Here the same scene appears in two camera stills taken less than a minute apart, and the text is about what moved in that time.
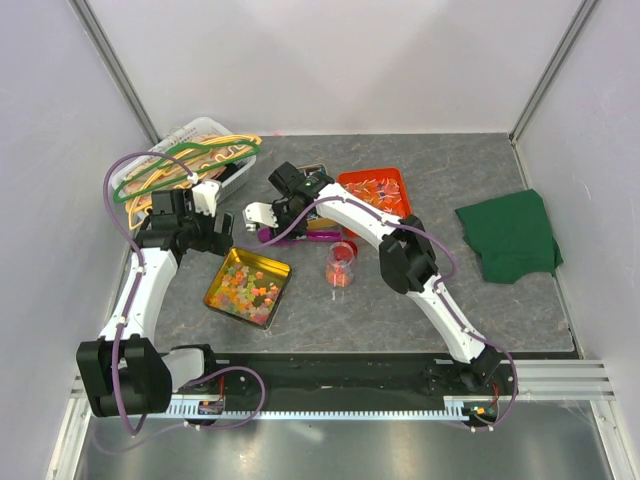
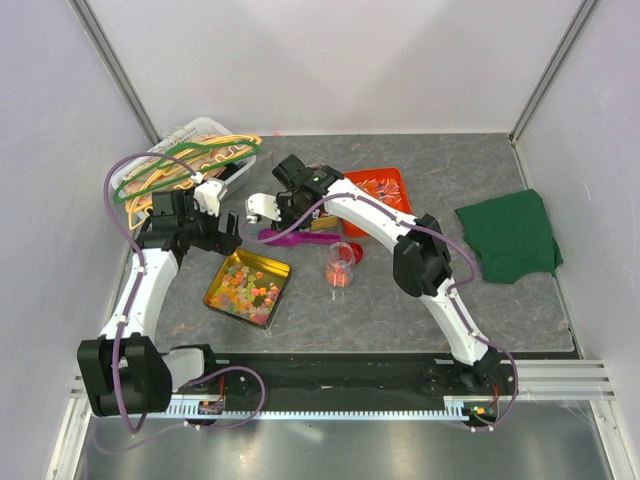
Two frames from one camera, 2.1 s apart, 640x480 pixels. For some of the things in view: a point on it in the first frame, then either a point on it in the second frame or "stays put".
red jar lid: (345, 251) → (358, 252)
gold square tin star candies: (248, 287) stays put
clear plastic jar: (340, 264) stays put
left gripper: (214, 242) stays put
